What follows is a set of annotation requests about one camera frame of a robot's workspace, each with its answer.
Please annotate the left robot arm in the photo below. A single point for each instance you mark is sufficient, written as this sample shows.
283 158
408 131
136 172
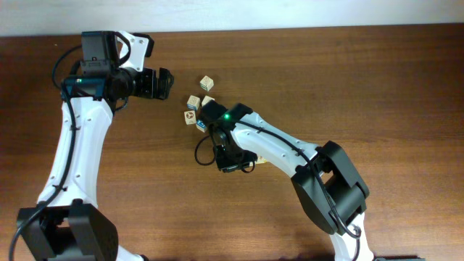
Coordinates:
65 223

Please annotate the soccer ball block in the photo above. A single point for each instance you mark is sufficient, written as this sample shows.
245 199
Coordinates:
190 117

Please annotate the yellow-edged picture block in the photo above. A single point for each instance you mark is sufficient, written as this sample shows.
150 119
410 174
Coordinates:
261 160

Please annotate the blue L block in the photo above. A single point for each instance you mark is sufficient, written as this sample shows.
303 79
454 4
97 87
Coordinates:
201 126

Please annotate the green-edged picture block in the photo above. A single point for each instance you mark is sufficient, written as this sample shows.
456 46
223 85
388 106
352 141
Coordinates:
206 83

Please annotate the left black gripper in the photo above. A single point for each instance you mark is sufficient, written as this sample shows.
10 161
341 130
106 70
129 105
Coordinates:
148 88

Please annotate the green N block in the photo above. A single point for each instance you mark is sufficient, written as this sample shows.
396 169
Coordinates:
206 99

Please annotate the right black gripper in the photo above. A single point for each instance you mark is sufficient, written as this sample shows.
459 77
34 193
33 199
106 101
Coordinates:
226 166

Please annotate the pretzel picture block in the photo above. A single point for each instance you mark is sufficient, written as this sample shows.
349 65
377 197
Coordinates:
193 102

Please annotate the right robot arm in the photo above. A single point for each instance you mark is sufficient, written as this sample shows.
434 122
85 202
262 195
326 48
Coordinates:
329 187

